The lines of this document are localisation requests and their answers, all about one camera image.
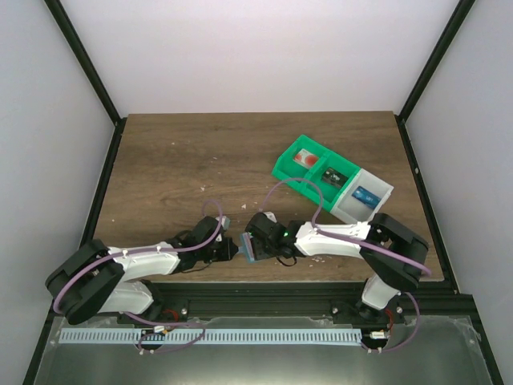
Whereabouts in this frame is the blue card holder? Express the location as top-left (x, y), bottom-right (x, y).
top-left (240, 233), bottom-right (256, 263)

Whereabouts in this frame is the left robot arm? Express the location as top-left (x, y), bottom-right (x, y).
top-left (45, 216), bottom-right (238, 325)

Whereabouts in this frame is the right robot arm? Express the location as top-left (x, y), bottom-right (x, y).
top-left (240, 212), bottom-right (430, 321)

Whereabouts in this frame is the red white card in bin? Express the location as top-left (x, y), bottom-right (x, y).
top-left (293, 148), bottom-right (319, 169)

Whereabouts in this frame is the black card in bin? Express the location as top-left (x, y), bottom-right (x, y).
top-left (321, 168), bottom-right (348, 188)

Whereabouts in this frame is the blue card in bin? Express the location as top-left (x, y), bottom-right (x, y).
top-left (352, 186), bottom-right (381, 209)

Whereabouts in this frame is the green bin far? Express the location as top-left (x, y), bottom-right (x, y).
top-left (272, 135), bottom-right (332, 197)

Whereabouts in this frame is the green bin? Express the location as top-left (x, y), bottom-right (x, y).
top-left (272, 135), bottom-right (332, 197)
top-left (305, 152), bottom-right (361, 211)

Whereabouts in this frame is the green bin middle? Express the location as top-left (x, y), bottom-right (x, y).
top-left (305, 152), bottom-right (361, 211)

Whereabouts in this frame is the white bin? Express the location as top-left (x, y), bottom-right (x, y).
top-left (329, 168), bottom-right (394, 224)

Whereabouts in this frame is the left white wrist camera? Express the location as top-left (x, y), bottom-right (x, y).
top-left (215, 216), bottom-right (230, 242)

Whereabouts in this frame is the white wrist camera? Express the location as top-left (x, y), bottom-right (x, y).
top-left (264, 212), bottom-right (277, 222)
top-left (215, 216), bottom-right (230, 242)

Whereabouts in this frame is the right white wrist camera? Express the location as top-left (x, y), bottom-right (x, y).
top-left (264, 212), bottom-right (277, 222)

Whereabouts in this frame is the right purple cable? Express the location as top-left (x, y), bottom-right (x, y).
top-left (259, 177), bottom-right (434, 354)

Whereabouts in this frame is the white slotted cable duct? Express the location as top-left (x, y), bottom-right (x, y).
top-left (59, 328), bottom-right (362, 347)

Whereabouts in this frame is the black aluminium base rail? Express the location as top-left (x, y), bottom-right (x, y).
top-left (137, 281), bottom-right (477, 325)

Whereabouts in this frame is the metal base plate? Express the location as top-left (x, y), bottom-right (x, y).
top-left (31, 316), bottom-right (493, 384)

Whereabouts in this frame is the black frame post left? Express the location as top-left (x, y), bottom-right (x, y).
top-left (42, 0), bottom-right (123, 125)

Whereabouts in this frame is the black frame post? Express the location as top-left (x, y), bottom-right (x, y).
top-left (42, 0), bottom-right (123, 125)
top-left (398, 0), bottom-right (476, 121)

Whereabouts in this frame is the black frame post right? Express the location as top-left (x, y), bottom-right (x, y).
top-left (398, 0), bottom-right (476, 121)

